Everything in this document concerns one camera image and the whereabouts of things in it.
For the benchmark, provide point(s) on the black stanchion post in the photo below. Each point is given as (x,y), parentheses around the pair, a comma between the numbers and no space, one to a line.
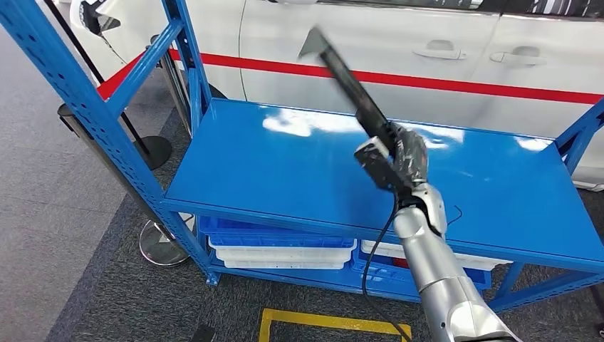
(155,153)

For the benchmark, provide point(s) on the red barrier belt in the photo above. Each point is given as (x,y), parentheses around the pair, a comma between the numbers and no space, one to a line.
(120,78)

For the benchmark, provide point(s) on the yellow floor tape square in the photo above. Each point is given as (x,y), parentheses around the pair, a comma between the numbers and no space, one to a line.
(330,322)

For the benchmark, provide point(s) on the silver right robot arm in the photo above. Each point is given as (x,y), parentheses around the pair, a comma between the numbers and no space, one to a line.
(439,274)

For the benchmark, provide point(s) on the red object in bin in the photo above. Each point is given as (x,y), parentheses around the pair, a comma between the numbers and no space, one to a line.
(401,263)

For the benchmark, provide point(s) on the black plastic frame part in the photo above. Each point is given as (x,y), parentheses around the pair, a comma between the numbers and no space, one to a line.
(354,89)

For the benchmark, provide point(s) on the black robot base tip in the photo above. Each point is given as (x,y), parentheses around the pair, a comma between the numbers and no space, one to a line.
(203,333)

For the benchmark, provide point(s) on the blue plastic bin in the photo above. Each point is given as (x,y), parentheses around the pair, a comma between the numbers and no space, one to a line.
(273,233)
(377,276)

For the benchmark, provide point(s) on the white car with red stripe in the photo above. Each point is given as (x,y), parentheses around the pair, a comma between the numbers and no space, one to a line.
(377,33)

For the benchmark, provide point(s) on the chrome stanchion post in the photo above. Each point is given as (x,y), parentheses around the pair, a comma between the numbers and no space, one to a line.
(174,89)
(108,165)

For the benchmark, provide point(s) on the blue metal shelf rack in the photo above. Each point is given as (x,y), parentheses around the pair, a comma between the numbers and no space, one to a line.
(283,165)

